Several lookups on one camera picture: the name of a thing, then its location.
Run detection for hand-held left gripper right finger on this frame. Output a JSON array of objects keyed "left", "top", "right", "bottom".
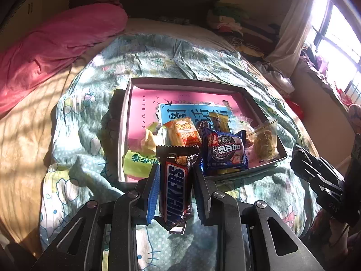
[{"left": 193, "top": 169, "right": 325, "bottom": 271}]

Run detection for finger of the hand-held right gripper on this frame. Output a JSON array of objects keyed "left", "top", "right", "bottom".
[
  {"left": 291, "top": 161, "right": 343, "bottom": 201},
  {"left": 293, "top": 144, "right": 345, "bottom": 187}
]

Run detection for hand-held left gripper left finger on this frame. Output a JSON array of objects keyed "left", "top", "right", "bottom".
[{"left": 30, "top": 162, "right": 161, "bottom": 271}]

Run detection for brown chocolate bar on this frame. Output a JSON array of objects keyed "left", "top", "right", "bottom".
[{"left": 155, "top": 145, "right": 201, "bottom": 235}]

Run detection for clear packet yellow pastry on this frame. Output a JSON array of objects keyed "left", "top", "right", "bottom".
[{"left": 248, "top": 119, "right": 280, "bottom": 162}]

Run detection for blue cookie packet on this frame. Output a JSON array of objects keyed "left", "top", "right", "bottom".
[{"left": 199, "top": 127, "right": 249, "bottom": 176}]

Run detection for clear packet brown cookie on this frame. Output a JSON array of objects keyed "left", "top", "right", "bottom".
[{"left": 243, "top": 131, "right": 256, "bottom": 149}]

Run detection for orange snack packet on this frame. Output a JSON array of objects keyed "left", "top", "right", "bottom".
[{"left": 164, "top": 119, "right": 202, "bottom": 148}]

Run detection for dark cookie packet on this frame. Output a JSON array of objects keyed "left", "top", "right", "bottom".
[{"left": 197, "top": 121, "right": 215, "bottom": 133}]

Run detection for gold snack packet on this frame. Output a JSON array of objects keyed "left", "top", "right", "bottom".
[{"left": 211, "top": 112, "right": 229, "bottom": 132}]

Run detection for grey cardboard box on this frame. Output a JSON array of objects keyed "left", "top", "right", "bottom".
[{"left": 117, "top": 77, "right": 288, "bottom": 184}]

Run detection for red plastic bag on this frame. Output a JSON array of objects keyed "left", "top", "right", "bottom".
[{"left": 288, "top": 100, "right": 305, "bottom": 119}]

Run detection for cartoon printed quilt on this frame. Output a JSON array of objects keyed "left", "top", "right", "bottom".
[{"left": 39, "top": 34, "right": 322, "bottom": 249}]

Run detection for white cloth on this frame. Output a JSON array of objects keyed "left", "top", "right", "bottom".
[{"left": 254, "top": 62, "right": 294, "bottom": 93}]

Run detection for clothes on windowsill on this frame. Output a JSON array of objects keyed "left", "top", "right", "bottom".
[{"left": 299, "top": 48, "right": 361, "bottom": 113}]

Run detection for pink book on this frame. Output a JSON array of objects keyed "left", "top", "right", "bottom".
[{"left": 124, "top": 89, "right": 271, "bottom": 177}]

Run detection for window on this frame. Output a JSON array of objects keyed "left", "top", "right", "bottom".
[{"left": 305, "top": 0, "right": 361, "bottom": 105}]

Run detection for bed with beige sheet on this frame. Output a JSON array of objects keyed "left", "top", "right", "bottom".
[{"left": 0, "top": 18, "right": 347, "bottom": 249}]

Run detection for cream curtain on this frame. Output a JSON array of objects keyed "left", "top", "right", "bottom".
[{"left": 266, "top": 0, "right": 319, "bottom": 71}]

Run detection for pile of clothes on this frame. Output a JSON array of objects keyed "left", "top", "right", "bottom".
[{"left": 207, "top": 3, "right": 282, "bottom": 60}]

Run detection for pink blanket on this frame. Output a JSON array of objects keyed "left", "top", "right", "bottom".
[{"left": 0, "top": 1, "right": 129, "bottom": 116}]

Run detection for dark headboard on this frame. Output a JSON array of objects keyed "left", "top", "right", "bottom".
[{"left": 69, "top": 0, "right": 220, "bottom": 23}]

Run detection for white wardrobe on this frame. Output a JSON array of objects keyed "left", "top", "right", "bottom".
[{"left": 0, "top": 0, "right": 37, "bottom": 26}]

